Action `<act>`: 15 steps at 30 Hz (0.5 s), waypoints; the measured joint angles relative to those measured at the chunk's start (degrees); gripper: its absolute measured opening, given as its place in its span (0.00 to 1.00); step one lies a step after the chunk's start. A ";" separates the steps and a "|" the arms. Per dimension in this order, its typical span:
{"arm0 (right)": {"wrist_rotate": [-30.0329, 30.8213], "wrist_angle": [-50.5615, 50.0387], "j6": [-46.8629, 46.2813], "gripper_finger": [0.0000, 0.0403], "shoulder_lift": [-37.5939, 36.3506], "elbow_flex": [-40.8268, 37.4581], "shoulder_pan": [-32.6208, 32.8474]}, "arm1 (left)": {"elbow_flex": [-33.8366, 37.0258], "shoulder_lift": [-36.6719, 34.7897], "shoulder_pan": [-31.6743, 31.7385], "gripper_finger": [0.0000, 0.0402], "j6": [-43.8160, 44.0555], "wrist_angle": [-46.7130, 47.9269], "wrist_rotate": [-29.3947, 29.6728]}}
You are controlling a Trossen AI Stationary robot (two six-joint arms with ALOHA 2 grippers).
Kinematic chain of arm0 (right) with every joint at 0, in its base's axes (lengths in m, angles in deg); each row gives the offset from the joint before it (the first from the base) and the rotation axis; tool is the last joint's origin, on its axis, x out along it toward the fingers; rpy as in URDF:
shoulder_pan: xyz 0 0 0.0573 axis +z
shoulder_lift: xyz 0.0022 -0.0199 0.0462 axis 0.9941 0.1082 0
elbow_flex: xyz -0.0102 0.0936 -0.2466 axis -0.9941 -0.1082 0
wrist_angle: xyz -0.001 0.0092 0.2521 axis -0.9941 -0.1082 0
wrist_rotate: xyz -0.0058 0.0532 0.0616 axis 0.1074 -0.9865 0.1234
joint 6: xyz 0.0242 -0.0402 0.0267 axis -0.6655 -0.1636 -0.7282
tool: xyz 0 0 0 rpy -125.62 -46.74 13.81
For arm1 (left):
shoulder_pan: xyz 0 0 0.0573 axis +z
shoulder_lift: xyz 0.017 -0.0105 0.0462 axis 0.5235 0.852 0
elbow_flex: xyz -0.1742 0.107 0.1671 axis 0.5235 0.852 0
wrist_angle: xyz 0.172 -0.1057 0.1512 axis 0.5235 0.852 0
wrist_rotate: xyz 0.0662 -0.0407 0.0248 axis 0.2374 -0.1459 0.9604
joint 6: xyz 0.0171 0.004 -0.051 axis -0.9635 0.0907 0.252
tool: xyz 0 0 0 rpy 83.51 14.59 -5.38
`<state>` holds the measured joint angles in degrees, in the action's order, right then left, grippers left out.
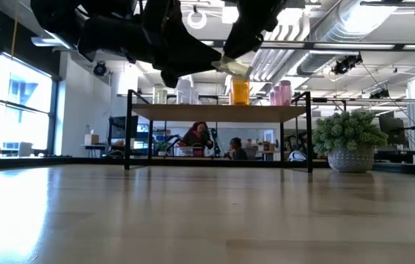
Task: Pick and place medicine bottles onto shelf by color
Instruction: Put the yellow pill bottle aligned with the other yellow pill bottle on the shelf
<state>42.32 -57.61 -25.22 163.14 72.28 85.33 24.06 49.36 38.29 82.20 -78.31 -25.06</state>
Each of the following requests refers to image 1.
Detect clear medicine bottle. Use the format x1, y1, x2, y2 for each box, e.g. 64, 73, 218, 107
175, 78, 194, 105

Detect person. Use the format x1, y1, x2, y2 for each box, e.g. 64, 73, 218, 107
228, 136, 249, 161
180, 121, 215, 158

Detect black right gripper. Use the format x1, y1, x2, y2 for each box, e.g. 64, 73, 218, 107
223, 0, 289, 59

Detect yellow medicine bottle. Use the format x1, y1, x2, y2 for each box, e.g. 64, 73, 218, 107
210, 55, 253, 78

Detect white ring light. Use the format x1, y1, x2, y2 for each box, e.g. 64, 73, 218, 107
186, 9, 208, 31

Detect silver ceiling duct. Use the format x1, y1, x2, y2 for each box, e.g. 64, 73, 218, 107
251, 0, 399, 86

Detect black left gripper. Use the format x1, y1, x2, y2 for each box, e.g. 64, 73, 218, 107
77, 0, 223, 89

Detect black monitor on stand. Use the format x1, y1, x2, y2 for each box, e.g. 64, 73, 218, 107
378, 111, 415, 155

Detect wooden shelf black legs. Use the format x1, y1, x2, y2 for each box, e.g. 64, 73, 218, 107
125, 89, 314, 174

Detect round black ceiling camera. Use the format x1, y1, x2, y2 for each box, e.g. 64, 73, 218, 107
92, 60, 108, 78

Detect white bottle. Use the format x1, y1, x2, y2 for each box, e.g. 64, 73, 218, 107
152, 83, 169, 105

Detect green artificial potted plant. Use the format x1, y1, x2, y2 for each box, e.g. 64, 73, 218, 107
312, 109, 389, 174

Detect long ceiling light bar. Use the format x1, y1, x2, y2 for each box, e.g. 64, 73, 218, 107
199, 40, 415, 52

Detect orange medicine bottle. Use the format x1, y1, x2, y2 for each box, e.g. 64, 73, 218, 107
229, 75, 251, 106

